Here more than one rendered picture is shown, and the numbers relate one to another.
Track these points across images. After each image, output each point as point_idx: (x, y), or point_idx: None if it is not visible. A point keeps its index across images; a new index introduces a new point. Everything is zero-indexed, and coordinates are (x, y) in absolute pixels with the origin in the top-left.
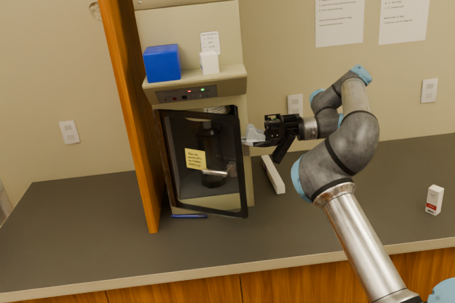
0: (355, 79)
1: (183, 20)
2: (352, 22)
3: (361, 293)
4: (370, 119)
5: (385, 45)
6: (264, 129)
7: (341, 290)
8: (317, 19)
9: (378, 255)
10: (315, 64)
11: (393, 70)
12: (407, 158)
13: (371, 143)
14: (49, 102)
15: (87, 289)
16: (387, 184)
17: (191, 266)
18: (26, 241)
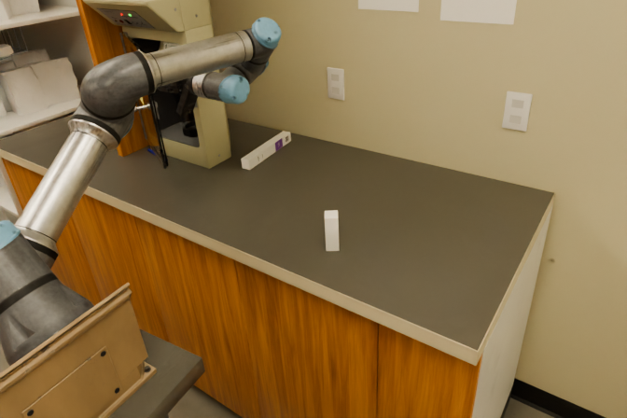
0: (238, 32)
1: None
2: None
3: (233, 299)
4: (126, 60)
5: (451, 22)
6: (304, 104)
7: (215, 284)
8: None
9: (41, 191)
10: (359, 33)
11: (461, 63)
12: (424, 192)
13: (104, 83)
14: None
15: (42, 173)
16: (346, 204)
17: (97, 186)
18: (62, 130)
